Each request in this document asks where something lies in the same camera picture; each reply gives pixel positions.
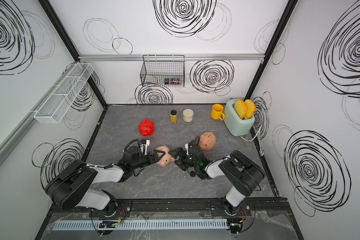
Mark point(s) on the black corner frame post left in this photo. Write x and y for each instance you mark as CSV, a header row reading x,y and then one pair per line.
x,y
54,19

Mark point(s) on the red piggy bank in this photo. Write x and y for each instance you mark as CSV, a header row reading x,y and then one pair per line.
x,y
146,127

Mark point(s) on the dark pink piggy bank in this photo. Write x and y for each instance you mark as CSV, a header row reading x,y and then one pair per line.
x,y
207,141

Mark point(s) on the black corner frame post right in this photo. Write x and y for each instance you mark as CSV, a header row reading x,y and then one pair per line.
x,y
291,4

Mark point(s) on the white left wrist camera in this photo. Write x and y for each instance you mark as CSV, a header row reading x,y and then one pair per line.
x,y
145,143

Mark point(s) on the white wire shelf basket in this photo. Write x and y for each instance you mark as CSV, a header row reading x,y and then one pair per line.
x,y
72,92

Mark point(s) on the yellow toast slice left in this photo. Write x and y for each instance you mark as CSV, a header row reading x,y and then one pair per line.
x,y
240,108

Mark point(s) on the yellow spice jar black lid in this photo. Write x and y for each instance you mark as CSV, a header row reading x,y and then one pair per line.
x,y
174,116

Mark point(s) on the yellow mug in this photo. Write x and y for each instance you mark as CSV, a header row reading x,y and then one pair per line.
x,y
217,112

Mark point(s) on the black wire basket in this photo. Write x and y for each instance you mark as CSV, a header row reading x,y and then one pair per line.
x,y
153,73

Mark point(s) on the aluminium wall rail back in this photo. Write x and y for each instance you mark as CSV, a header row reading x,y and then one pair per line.
x,y
171,57

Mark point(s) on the mint green toaster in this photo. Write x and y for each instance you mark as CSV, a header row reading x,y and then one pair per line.
x,y
235,125

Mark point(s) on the light pink piggy bank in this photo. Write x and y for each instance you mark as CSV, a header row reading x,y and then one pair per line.
x,y
165,160

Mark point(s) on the white slotted cable duct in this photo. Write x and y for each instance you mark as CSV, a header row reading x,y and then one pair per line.
x,y
104,225

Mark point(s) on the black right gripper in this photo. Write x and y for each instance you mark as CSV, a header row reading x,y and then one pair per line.
x,y
180,151

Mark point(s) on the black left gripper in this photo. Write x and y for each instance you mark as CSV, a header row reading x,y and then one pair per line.
x,y
155,159

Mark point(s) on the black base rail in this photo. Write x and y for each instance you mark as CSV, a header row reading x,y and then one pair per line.
x,y
212,206

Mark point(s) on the aluminium wall rail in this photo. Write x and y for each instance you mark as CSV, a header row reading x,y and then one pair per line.
x,y
171,57
19,132

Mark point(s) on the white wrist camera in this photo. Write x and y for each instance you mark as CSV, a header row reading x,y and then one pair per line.
x,y
187,147
145,143

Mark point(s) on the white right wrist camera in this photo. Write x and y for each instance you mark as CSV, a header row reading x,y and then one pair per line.
x,y
187,147

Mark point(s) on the yellow toast slice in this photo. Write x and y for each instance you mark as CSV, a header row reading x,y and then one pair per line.
x,y
240,108
251,108

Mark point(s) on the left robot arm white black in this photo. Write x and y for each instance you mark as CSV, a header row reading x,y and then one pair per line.
x,y
72,187

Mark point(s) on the black corner frame post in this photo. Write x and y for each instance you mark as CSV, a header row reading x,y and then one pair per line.
x,y
54,19
291,4

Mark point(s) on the yellow toast slice right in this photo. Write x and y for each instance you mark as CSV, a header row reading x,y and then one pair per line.
x,y
251,108

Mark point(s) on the aluminium wall rail left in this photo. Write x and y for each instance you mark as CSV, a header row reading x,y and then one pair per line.
x,y
19,132

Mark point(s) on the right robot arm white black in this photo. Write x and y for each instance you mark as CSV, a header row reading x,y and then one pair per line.
x,y
244,174

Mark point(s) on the small items in basket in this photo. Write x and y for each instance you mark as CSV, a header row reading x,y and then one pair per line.
x,y
172,81

